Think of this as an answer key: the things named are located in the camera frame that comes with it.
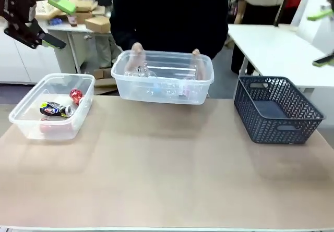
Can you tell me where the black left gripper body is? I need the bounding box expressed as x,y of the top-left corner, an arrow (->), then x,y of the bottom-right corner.
0,0 -> 36,24

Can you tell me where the crushed dark printed can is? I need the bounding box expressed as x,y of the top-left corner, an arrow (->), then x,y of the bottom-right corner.
39,101 -> 76,118

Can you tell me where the dark grey lattice basket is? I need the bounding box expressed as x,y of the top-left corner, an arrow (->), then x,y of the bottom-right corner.
234,76 -> 326,144

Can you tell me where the clear plastic bin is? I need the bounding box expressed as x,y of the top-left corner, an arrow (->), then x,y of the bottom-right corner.
111,50 -> 215,105
8,72 -> 96,141

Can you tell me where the person's right hand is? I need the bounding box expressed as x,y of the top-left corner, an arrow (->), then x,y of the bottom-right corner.
126,42 -> 146,72

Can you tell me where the person's left hand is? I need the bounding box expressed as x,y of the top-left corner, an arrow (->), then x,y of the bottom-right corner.
192,48 -> 207,80

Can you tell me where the flat cardboard sheet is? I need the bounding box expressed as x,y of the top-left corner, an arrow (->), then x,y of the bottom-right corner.
35,1 -> 64,19

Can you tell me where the drink cup with straw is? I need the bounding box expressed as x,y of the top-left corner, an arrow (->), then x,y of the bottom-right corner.
67,14 -> 79,28

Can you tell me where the white cabinet with wooden top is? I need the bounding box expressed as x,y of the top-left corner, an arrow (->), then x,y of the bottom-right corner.
0,15 -> 79,84

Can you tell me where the open cardboard box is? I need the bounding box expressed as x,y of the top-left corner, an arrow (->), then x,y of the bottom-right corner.
75,0 -> 99,24

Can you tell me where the white table with leg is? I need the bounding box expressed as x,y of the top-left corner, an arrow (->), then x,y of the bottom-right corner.
46,20 -> 115,74

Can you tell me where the closed cardboard box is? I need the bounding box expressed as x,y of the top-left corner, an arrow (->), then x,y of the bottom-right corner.
85,15 -> 111,33

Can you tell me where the black pole stand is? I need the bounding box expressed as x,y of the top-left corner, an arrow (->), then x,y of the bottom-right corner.
273,0 -> 292,28

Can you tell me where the large white table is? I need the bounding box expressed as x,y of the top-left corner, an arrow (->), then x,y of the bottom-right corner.
226,23 -> 334,90

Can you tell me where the person in beige trousers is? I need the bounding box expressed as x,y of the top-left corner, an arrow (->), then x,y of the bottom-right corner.
79,0 -> 124,70

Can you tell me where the cardboard box on floor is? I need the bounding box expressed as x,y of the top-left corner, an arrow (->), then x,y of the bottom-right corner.
93,69 -> 118,88

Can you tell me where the clear plastic bottle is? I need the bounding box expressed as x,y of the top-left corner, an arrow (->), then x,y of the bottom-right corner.
124,62 -> 158,79

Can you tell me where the person in black top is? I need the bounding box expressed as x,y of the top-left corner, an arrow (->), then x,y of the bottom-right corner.
109,0 -> 230,60

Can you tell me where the clear bottle with pink label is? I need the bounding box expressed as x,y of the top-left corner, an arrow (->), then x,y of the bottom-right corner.
153,82 -> 192,99

